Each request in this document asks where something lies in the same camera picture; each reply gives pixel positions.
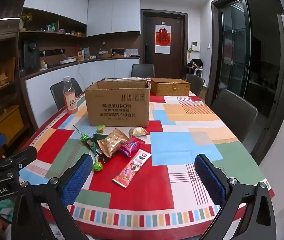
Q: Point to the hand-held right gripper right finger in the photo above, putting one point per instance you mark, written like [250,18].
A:
[210,180]

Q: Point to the yellow white pastry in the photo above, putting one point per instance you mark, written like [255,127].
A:
[137,131]

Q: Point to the white wall cabinets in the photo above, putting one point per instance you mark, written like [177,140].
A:
[107,12]

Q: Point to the dark brown door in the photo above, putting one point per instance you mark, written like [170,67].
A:
[149,42]

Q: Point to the black and white bag pile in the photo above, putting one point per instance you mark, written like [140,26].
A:
[194,63]

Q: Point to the small light green candy packet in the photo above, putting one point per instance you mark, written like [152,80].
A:
[101,129]

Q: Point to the brown cardboard box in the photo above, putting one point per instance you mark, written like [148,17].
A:
[117,105]

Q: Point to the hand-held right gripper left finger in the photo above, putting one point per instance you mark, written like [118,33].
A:
[78,180]

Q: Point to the white base cabinets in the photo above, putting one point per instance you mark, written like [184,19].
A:
[102,70]

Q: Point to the white tray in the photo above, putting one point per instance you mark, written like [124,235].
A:
[68,61]

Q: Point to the wooden shelf unit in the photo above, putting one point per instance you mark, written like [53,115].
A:
[1,80]

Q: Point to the black snack packet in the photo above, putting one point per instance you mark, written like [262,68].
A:
[90,144]

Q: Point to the long white pink biscuit packet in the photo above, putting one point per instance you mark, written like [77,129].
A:
[132,167]

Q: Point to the white wall intercom panel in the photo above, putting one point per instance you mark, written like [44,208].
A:
[195,46]

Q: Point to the red door poster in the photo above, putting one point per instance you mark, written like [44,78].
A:
[162,38]

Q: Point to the yellow flower bunch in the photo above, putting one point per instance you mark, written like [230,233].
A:
[26,17]

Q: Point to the dark framed glass door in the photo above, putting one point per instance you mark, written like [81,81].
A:
[232,50]

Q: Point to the dark grey dining chair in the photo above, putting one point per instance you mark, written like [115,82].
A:
[194,82]
[142,70]
[57,92]
[232,110]

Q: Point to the black coffee machine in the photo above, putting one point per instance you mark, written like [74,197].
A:
[30,55]

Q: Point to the pink drink bottle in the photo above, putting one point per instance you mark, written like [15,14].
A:
[70,102]

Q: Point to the pink snack packet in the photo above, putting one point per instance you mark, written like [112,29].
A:
[131,147]

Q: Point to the woven lidded basket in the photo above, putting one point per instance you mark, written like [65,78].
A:
[169,87]

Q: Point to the dark green snack packet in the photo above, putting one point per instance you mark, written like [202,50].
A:
[98,138]

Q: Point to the gold snack packet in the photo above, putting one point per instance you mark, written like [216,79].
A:
[112,142]

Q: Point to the green lollipop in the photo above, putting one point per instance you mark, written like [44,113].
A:
[84,138]
[97,167]

